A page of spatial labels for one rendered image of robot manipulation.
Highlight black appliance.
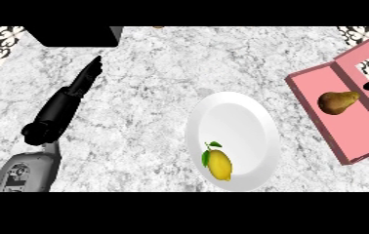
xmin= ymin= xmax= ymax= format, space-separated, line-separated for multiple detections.
xmin=23 ymin=26 xmax=125 ymax=49

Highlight yellow lemon with leaves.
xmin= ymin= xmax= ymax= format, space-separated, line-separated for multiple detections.
xmin=200 ymin=140 xmax=233 ymax=182

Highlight pink cardboard box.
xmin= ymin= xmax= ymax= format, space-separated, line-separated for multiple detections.
xmin=283 ymin=39 xmax=369 ymax=167

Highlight white oval plate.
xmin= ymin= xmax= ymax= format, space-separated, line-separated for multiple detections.
xmin=184 ymin=91 xmax=281 ymax=192

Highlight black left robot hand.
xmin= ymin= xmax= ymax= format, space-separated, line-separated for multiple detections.
xmin=20 ymin=55 xmax=103 ymax=147

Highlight brown pear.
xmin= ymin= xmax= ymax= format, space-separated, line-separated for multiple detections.
xmin=317 ymin=91 xmax=361 ymax=116

